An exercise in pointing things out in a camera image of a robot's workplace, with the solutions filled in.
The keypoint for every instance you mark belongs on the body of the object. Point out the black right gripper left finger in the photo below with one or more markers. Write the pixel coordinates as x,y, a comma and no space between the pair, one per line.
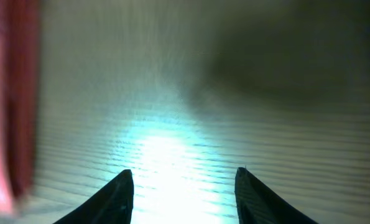
112,204

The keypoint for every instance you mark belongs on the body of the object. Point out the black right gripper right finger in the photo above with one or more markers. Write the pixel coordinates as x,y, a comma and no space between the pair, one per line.
258,204

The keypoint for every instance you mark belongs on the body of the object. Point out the red orange t-shirt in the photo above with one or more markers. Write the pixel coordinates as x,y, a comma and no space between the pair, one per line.
19,78

